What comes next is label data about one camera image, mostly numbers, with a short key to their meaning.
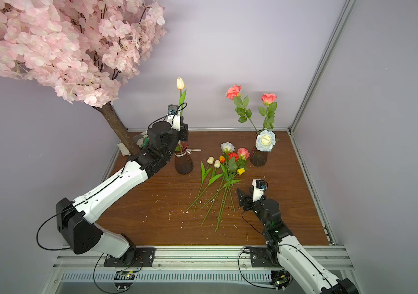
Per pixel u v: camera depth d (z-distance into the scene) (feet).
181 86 2.19
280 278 2.28
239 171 3.20
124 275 2.34
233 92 2.63
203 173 3.20
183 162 3.02
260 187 2.32
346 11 2.33
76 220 1.31
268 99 2.80
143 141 3.73
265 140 2.29
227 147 3.40
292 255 1.75
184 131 2.11
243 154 3.39
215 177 3.13
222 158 3.35
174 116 1.93
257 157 3.27
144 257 2.39
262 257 2.37
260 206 2.33
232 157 3.27
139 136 3.83
